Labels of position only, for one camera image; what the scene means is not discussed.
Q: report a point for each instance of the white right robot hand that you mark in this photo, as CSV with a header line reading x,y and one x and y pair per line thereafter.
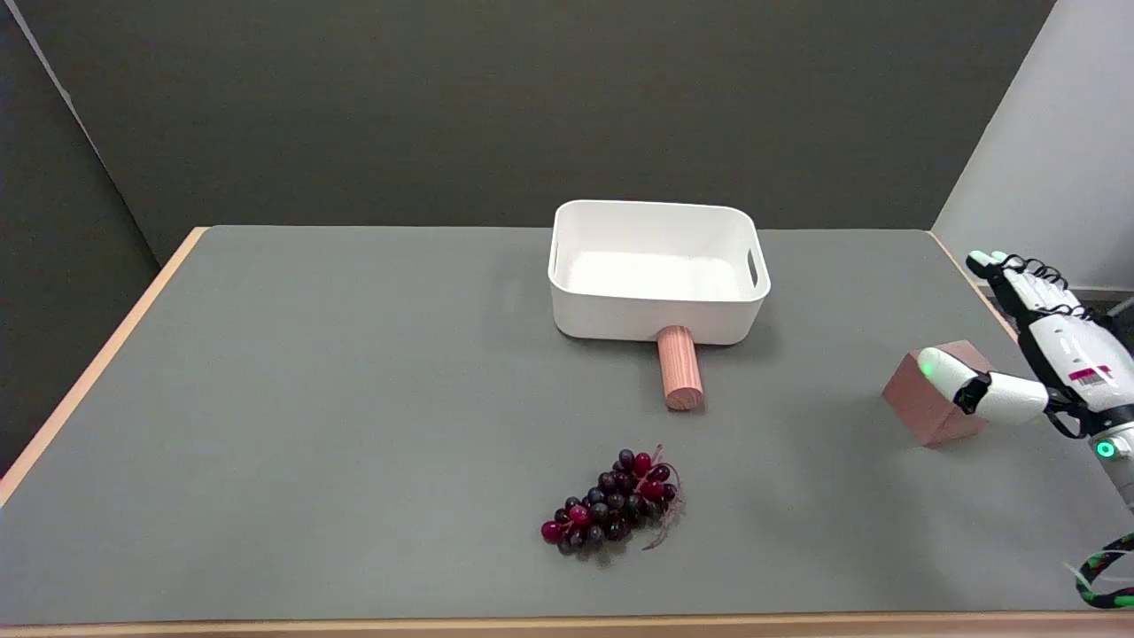
x,y
1067,354

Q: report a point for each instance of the white plastic bin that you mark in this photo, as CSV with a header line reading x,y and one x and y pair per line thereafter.
x,y
657,270

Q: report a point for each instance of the wooden cube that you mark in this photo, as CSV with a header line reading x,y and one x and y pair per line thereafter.
x,y
921,403

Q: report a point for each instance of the grey table mat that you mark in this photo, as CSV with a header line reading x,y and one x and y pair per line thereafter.
x,y
532,425

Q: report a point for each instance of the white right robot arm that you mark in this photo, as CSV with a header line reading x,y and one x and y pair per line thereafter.
x,y
1118,461

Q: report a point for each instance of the wooden cylinder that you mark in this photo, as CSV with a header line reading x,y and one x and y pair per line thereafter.
x,y
679,368

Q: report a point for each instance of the dark red grape bunch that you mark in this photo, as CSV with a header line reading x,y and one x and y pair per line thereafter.
x,y
611,503

